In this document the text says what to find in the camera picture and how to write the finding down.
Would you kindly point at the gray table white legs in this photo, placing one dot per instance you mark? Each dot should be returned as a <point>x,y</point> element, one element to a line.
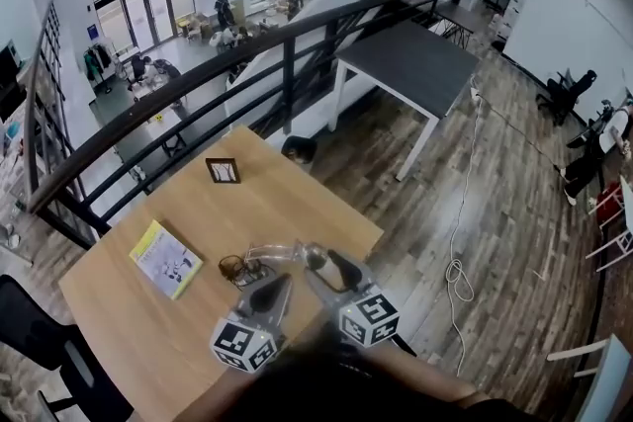
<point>410,64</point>

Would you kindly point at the dark picture frame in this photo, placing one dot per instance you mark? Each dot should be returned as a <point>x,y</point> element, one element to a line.
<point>223,170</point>

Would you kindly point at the person's right forearm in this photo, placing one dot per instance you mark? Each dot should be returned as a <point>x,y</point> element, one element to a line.
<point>425,373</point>

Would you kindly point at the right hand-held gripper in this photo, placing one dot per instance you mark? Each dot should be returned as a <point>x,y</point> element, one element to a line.
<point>368,318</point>

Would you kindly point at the dark side table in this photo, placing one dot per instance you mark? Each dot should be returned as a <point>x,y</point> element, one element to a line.
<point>457,20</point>

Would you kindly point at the coat rack with clothes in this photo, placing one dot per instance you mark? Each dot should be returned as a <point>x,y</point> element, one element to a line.
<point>98,61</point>

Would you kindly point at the black mesh office chair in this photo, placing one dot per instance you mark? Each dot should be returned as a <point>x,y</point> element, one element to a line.
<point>54,351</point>

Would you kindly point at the person's left forearm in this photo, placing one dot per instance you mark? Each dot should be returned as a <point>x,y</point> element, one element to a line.
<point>217,397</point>

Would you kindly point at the yellow book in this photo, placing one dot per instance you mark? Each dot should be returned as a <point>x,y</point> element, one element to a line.
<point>165,260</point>

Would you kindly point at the person's black shirt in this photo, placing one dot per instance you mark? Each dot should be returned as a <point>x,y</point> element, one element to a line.
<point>499,412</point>

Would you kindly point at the white frame chair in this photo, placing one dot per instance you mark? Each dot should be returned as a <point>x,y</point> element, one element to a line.
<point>605,375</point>
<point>615,232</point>

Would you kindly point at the black curved railing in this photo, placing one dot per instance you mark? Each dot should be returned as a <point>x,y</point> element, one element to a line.
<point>198,79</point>

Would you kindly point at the black swivel office chair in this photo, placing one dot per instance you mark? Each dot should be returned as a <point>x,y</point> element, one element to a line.
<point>569,96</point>

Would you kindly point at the black monitor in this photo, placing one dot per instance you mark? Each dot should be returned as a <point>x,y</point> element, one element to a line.
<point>9,64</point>

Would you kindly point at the white power strip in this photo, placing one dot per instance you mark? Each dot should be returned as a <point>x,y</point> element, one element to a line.
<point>476,95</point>

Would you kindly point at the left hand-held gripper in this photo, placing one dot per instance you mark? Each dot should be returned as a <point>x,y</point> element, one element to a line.
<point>244,346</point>

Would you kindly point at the red bag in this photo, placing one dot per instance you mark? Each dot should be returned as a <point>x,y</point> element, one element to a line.
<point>607,200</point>

